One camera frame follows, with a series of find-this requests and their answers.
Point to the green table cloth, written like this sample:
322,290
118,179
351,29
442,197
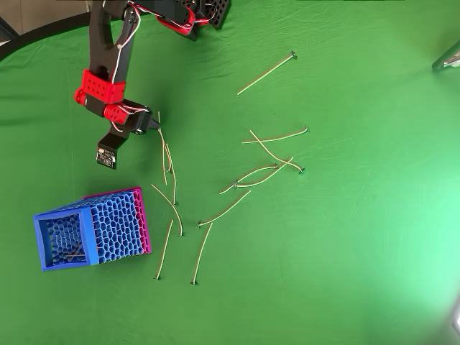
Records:
323,251

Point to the blue magenta mesh basket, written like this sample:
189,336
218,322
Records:
115,223

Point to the wrist camera board black mount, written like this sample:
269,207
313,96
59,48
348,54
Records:
106,158

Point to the black object edge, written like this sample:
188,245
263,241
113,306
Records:
7,28

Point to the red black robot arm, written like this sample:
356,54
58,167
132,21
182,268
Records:
98,36

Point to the thin wooden stick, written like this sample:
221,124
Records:
164,172

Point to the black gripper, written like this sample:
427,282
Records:
148,122

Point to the chrome tube stand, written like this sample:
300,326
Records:
449,59

